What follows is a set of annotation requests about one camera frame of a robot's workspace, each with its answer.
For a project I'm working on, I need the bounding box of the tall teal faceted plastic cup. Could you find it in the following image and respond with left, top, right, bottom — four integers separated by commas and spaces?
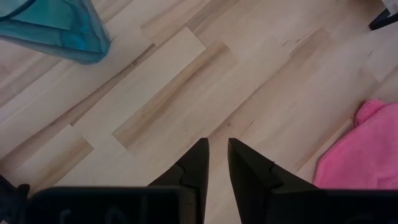
0, 0, 112, 66

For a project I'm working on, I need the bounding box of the black frame shelf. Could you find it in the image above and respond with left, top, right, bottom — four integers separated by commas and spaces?
368, 7, 394, 32

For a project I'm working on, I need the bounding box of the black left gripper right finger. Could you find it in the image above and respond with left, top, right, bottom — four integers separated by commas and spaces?
227, 137, 318, 224

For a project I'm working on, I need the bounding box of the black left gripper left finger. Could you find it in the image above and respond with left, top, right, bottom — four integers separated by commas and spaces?
148, 137, 210, 224

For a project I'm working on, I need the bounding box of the pink microfibre cloth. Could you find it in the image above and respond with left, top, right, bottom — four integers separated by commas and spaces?
313, 98, 398, 191

